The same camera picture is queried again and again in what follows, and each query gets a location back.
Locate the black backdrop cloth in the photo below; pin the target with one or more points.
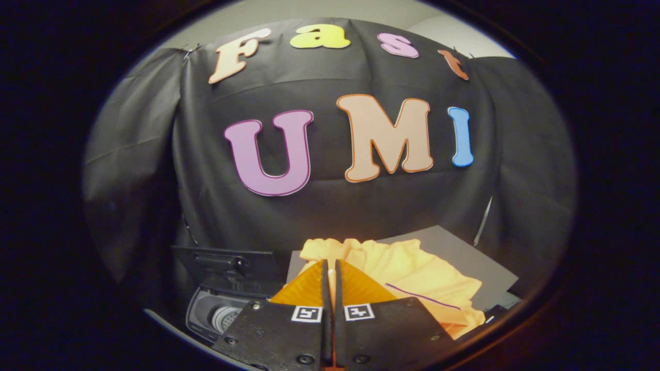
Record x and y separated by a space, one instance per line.
330 211

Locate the orange garment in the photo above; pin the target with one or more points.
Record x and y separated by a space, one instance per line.
412 273

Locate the dark washing machine lid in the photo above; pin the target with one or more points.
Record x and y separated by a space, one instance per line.
221 263

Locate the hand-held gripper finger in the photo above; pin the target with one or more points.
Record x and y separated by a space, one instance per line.
327 330
339 330

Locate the white cabinet with dark top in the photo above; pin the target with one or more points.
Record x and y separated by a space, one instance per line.
464 257

